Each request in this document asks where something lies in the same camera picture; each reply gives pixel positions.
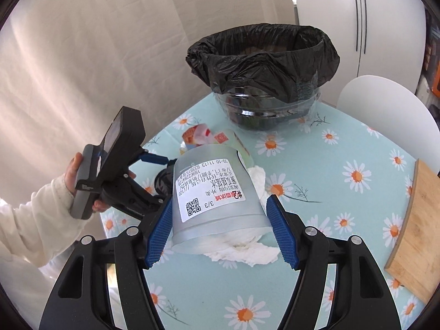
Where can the clear plastic bag with labels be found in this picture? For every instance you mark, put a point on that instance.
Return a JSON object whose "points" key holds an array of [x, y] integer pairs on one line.
{"points": [[237, 146]]}

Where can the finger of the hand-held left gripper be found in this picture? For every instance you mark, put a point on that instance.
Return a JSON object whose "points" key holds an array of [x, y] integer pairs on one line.
{"points": [[142, 189], [154, 159]]}

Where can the person's left forearm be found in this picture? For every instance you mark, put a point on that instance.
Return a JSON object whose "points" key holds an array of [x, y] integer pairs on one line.
{"points": [[31, 216]]}

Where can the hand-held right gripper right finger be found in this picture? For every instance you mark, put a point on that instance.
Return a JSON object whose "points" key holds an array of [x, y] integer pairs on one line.
{"points": [[282, 233]]}

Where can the frosted plastic cup with label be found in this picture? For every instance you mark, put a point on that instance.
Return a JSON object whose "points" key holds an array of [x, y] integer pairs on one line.
{"points": [[223, 220]]}

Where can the colourful crumpled wrapper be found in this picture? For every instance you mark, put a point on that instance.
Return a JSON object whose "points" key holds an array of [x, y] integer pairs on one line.
{"points": [[196, 135]]}

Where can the black plastic bag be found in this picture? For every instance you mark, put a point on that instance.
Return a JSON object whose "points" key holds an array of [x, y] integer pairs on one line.
{"points": [[165, 180]]}

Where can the clear plastic trash bin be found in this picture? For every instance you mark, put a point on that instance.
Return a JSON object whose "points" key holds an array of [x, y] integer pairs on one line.
{"points": [[268, 110]]}

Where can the white chair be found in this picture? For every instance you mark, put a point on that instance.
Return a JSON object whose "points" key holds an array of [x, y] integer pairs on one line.
{"points": [[381, 110]]}

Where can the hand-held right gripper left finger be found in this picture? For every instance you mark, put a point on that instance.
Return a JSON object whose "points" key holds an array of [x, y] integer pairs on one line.
{"points": [[160, 237]]}

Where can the black trash bag liner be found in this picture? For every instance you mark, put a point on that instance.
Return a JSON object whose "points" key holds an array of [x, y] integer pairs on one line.
{"points": [[261, 51]]}

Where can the white refrigerator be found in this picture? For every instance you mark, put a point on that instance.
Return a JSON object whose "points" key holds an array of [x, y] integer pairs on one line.
{"points": [[330, 13]]}

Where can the person's left hand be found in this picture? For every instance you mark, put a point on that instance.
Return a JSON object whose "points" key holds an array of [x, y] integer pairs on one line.
{"points": [[72, 172]]}

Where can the wooden cutting board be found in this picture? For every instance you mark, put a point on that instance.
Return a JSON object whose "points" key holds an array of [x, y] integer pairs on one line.
{"points": [[417, 233]]}

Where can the beige curtain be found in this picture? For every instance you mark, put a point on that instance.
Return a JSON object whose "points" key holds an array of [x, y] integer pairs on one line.
{"points": [[103, 58]]}

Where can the crumpled white tissue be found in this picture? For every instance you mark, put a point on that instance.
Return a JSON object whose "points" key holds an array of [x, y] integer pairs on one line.
{"points": [[247, 256]]}

